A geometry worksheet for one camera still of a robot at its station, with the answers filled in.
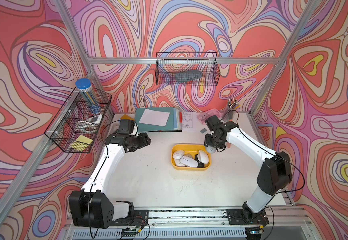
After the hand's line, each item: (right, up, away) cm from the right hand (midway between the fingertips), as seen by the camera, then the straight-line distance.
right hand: (211, 147), depth 86 cm
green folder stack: (-22, +16, +25) cm, 37 cm away
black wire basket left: (-72, +11, -12) cm, 74 cm away
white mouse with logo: (-13, -9, +2) cm, 16 cm away
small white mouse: (-19, -5, +5) cm, 21 cm away
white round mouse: (-20, -10, +4) cm, 22 cm away
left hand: (-36, +4, -5) cm, 37 cm away
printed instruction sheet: (-10, +16, +29) cm, 34 cm away
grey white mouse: (-1, -1, -4) cm, 4 cm away
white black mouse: (-5, -7, +2) cm, 9 cm away
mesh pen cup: (+21, +22, +22) cm, 37 cm away
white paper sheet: (-36, +19, +25) cm, 48 cm away
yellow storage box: (-10, -3, +11) cm, 16 cm away
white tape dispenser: (-62, +13, -16) cm, 65 cm away
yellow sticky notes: (-61, +5, -23) cm, 66 cm away
